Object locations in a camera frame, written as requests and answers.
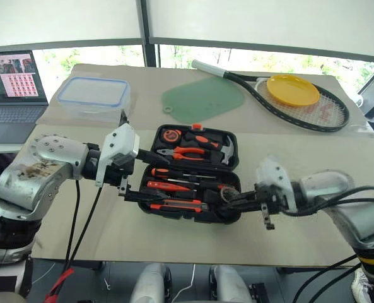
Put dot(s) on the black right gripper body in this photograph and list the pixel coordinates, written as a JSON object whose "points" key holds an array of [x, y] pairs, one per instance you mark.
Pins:
{"points": [[267, 197]]}

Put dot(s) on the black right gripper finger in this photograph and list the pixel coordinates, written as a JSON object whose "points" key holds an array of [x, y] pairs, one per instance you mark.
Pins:
{"points": [[243, 206], [246, 196]]}

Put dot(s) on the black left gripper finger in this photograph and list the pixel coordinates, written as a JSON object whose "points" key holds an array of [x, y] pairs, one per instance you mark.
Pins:
{"points": [[136, 196], [152, 156]]}

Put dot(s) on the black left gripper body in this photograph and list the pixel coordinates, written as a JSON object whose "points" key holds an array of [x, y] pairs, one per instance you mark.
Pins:
{"points": [[115, 175]]}

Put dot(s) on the orange and black screwdriver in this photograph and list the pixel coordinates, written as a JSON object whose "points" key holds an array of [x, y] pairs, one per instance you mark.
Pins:
{"points": [[160, 172]]}

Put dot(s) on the orange voltage tester pen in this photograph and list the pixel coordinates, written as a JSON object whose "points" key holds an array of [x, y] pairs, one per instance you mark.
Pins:
{"points": [[161, 185]]}

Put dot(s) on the orange and black utility knife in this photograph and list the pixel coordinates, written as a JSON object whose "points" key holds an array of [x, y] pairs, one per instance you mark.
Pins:
{"points": [[174, 206]]}

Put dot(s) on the black tool case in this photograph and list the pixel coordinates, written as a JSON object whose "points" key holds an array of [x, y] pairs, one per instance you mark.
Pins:
{"points": [[180, 217]]}

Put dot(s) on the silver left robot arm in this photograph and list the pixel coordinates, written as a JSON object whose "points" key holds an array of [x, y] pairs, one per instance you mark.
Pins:
{"points": [[32, 176]]}

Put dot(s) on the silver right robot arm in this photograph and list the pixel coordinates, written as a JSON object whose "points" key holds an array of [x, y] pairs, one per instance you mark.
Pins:
{"points": [[325, 186]]}

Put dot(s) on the orange and black tape measure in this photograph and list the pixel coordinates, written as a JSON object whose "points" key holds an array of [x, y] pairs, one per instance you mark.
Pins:
{"points": [[171, 135]]}

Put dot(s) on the small precision screwdriver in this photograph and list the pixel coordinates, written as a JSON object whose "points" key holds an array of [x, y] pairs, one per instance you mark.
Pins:
{"points": [[191, 180]]}

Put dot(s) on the claw hammer with orange grip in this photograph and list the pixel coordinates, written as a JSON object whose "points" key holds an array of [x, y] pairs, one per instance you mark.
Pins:
{"points": [[205, 140]]}

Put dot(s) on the green cutting mat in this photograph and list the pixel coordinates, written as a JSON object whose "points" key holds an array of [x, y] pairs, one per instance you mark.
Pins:
{"points": [[202, 98]]}

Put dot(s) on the silver right robot leg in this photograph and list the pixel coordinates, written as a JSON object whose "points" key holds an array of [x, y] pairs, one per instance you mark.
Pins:
{"points": [[229, 284]]}

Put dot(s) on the silver robot leg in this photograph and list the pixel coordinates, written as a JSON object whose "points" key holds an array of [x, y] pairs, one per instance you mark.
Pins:
{"points": [[149, 284], [229, 284]]}

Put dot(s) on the clear container with blue lid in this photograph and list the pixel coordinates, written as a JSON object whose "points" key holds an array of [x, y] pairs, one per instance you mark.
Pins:
{"points": [[92, 91]]}

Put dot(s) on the silver left robot leg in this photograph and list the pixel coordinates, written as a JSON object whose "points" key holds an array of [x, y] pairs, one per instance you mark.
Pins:
{"points": [[149, 284]]}

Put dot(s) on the black tennis racket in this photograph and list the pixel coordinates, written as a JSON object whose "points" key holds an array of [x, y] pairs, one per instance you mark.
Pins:
{"points": [[205, 67]]}

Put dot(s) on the yellow plate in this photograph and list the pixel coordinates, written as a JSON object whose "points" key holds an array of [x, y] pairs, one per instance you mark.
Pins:
{"points": [[292, 90]]}

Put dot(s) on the red tape wrap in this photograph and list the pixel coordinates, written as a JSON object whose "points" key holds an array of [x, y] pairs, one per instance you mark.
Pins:
{"points": [[59, 282]]}

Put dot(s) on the grey laptop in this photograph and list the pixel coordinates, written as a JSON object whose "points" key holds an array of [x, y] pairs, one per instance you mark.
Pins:
{"points": [[13, 116]]}

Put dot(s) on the white sneaker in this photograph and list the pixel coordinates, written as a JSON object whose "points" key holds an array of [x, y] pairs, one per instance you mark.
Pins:
{"points": [[363, 284]]}

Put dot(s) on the white mug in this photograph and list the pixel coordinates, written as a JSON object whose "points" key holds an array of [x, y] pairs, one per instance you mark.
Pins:
{"points": [[358, 101]]}

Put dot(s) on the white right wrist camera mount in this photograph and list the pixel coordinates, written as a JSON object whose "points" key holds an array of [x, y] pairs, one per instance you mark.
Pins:
{"points": [[275, 173]]}

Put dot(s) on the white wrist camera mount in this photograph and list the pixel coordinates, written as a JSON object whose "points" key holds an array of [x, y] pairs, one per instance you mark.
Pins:
{"points": [[275, 173], [120, 142]]}

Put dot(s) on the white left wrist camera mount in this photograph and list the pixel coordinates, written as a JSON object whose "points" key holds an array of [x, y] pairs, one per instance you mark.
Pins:
{"points": [[120, 142]]}

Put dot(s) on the black window frame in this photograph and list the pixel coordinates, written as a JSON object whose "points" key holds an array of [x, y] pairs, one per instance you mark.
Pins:
{"points": [[147, 31]]}

